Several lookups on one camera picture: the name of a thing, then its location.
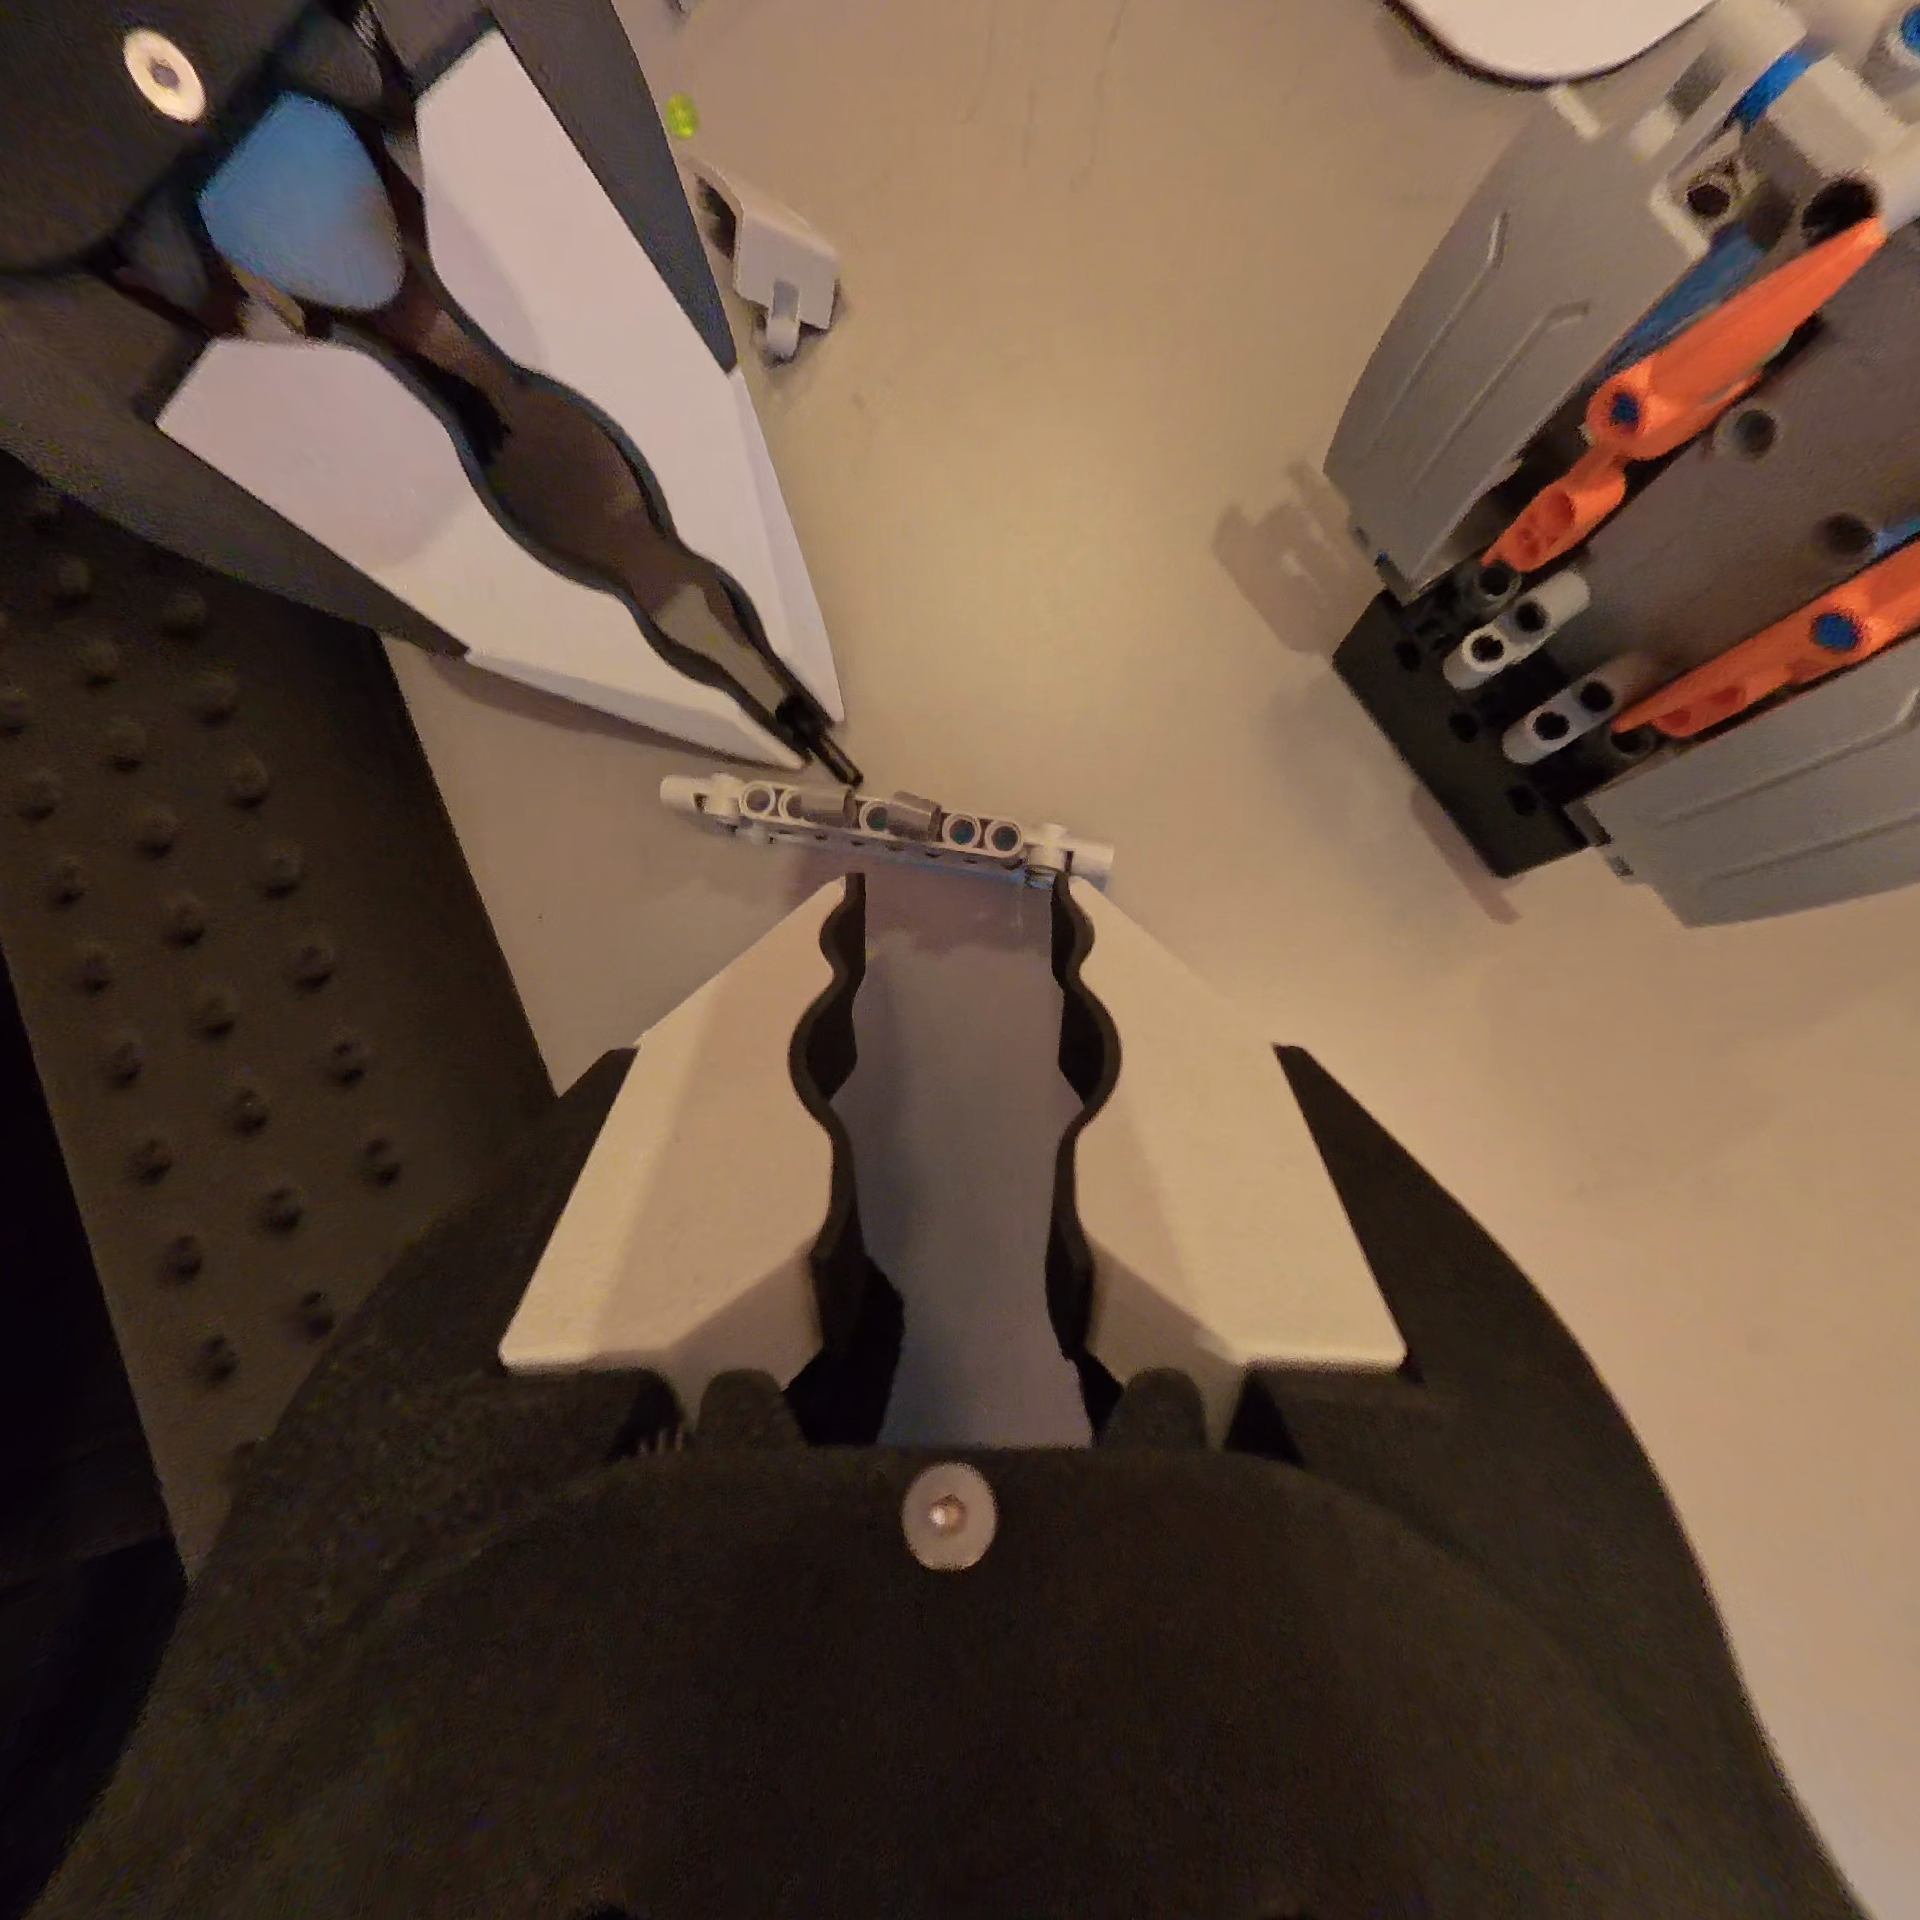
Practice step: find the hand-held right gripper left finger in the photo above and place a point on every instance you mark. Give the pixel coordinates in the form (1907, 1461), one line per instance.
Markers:
(676, 1198)

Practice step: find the white stand with base plate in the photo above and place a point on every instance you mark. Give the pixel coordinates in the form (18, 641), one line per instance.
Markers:
(1545, 29)

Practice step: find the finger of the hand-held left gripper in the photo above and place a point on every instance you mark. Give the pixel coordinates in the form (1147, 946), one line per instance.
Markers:
(599, 257)
(391, 499)

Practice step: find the grey orange toy brick model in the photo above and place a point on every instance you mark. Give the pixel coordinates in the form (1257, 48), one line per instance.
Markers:
(1502, 377)

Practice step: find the tiny green bead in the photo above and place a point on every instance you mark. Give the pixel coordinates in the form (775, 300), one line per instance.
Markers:
(680, 120)

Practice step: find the light grey holed brick beam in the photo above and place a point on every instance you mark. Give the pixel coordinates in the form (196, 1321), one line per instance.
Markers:
(898, 833)

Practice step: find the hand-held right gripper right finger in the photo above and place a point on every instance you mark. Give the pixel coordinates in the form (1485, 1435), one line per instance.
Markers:
(1228, 1198)

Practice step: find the black studded foam pad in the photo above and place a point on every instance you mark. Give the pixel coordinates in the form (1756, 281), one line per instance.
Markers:
(225, 901)

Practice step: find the black brick pin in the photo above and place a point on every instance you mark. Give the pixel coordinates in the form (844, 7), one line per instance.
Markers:
(824, 749)

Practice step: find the small grey curved brick piece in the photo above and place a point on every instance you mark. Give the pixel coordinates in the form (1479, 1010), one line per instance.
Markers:
(777, 237)

